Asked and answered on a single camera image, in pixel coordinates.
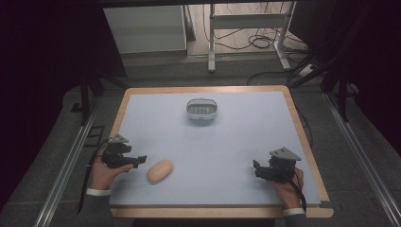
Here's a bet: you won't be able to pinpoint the small white basket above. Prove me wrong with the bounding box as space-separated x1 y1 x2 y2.
185 97 219 122

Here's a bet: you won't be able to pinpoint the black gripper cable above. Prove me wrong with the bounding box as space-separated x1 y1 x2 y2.
77 137 112 215
283 169 308 213

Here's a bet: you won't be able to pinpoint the person's left hand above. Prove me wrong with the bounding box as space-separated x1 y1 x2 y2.
89 148 135 191

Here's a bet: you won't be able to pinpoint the person's right hand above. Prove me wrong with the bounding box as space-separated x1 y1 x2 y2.
269 166 305 212

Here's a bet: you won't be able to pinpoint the black floor cables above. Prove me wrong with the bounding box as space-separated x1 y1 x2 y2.
201 2 311 87

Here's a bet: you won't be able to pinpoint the white cabinet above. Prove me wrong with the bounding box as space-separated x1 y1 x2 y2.
103 5 188 55

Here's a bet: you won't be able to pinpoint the black metal stand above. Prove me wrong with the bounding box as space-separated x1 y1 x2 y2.
70 74 130 127

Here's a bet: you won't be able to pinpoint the light blue table mat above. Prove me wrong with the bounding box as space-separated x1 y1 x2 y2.
109 90 323 207

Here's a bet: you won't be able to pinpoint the tan oval bread roll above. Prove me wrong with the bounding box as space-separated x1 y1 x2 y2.
146 158 175 185

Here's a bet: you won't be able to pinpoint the white metal table frame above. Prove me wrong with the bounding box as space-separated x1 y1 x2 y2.
207 2 298 74

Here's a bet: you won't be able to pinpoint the aluminium rail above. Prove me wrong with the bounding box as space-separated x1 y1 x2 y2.
32 97 102 227
323 92 401 227

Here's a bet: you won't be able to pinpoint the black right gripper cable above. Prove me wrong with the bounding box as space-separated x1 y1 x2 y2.
283 169 308 213

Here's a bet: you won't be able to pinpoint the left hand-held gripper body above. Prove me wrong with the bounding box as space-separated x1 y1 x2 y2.
101 133 134 169

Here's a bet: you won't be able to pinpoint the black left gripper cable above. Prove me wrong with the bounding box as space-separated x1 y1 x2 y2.
77 137 112 215

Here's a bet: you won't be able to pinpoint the white power strip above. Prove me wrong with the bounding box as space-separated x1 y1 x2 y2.
298 63 317 79

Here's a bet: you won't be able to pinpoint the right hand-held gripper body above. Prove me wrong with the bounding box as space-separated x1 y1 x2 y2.
260 147 303 184

